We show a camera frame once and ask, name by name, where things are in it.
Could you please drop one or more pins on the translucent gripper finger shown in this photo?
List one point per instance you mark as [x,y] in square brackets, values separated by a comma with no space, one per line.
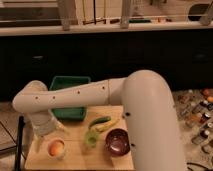
[61,127]
[38,142]

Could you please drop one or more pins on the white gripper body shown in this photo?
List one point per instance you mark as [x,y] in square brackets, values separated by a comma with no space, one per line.
[43,123]

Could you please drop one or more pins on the orange apple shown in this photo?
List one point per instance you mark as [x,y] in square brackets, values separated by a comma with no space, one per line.
[56,148]

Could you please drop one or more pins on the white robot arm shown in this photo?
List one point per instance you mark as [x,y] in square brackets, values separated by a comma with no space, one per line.
[148,107]

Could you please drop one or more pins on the green plastic cup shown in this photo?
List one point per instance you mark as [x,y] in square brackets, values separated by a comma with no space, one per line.
[90,138]

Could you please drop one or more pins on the black stand left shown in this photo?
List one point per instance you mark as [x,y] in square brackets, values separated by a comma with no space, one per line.
[18,153]

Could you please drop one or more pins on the yellow banana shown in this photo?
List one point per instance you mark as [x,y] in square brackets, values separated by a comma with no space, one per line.
[104,127]

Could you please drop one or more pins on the green cucumber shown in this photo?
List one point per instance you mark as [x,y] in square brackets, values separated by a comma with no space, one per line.
[99,120]

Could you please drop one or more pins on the dark red bowl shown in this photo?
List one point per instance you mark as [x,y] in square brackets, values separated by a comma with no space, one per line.
[117,142]

